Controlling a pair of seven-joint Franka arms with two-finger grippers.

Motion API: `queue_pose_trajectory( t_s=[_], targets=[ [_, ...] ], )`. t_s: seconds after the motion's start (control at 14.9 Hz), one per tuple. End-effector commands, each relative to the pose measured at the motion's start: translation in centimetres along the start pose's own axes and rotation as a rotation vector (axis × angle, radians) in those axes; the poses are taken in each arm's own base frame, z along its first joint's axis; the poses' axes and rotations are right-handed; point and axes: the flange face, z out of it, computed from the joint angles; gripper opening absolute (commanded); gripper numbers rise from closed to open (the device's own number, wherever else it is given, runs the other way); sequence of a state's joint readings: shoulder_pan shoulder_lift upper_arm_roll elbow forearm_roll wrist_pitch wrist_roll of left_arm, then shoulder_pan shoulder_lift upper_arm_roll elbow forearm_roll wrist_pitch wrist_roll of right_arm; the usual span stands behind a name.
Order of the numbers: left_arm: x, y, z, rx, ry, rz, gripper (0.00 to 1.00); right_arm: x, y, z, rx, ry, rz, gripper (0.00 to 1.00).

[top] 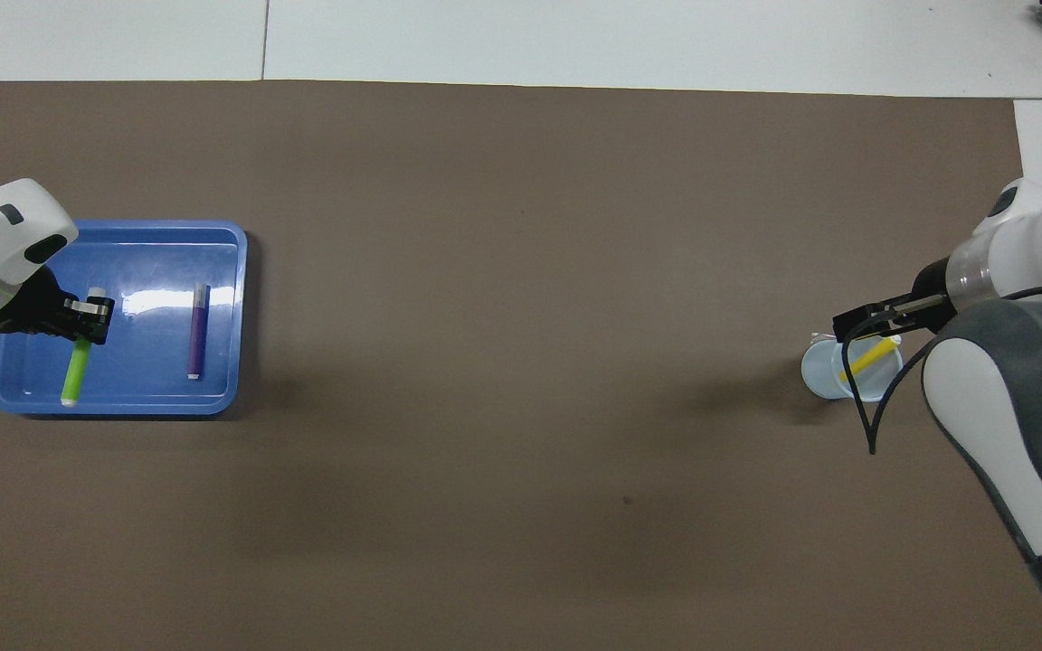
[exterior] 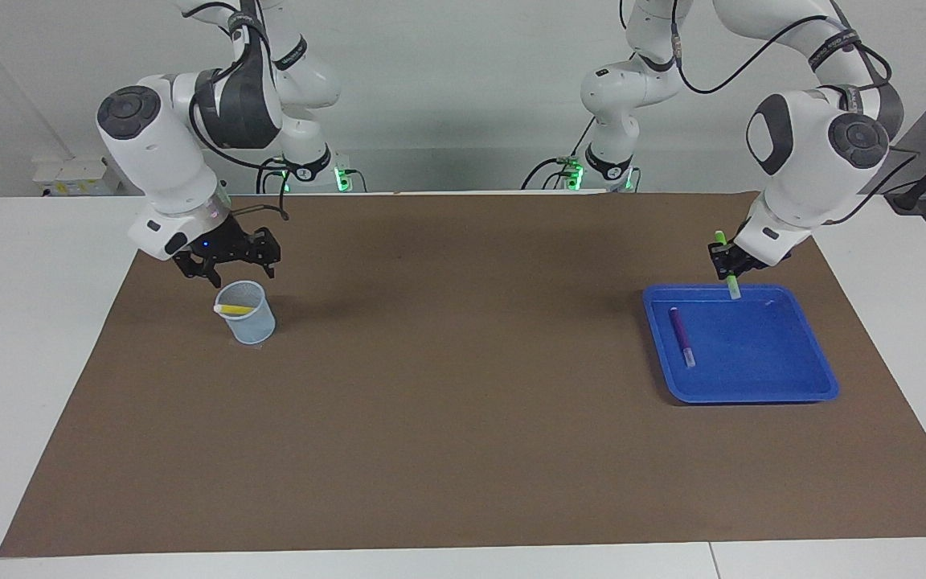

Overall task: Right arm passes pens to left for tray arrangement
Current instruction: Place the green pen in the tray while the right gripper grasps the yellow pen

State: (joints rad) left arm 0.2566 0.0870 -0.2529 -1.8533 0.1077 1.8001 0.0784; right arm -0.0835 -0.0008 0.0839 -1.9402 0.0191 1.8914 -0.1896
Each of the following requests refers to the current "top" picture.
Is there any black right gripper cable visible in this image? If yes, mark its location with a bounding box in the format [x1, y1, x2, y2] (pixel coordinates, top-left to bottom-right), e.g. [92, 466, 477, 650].
[851, 288, 1042, 456]

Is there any green marker pen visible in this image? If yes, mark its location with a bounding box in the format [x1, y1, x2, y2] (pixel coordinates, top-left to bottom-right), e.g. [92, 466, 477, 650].
[60, 287, 108, 408]

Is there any blue plastic tray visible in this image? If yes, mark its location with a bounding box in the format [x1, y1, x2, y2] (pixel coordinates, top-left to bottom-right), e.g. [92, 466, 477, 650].
[0, 220, 249, 419]

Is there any yellow marker pen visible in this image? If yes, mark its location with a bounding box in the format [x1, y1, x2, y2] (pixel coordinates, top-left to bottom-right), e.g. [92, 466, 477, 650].
[839, 336, 900, 382]

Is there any translucent pale blue cup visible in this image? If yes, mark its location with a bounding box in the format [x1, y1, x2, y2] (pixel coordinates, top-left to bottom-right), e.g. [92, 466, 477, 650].
[800, 333, 904, 403]

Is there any brown table mat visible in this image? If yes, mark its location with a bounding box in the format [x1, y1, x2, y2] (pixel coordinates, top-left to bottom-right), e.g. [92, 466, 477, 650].
[0, 80, 1042, 651]

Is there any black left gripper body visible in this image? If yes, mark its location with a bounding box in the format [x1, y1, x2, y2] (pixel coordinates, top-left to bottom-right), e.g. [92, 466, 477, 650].
[0, 267, 79, 335]

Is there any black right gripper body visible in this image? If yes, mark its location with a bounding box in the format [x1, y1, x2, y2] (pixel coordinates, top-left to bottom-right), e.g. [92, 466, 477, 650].
[912, 258, 961, 334]

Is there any purple marker pen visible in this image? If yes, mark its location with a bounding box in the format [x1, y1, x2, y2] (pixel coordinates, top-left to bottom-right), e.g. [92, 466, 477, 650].
[186, 283, 212, 381]

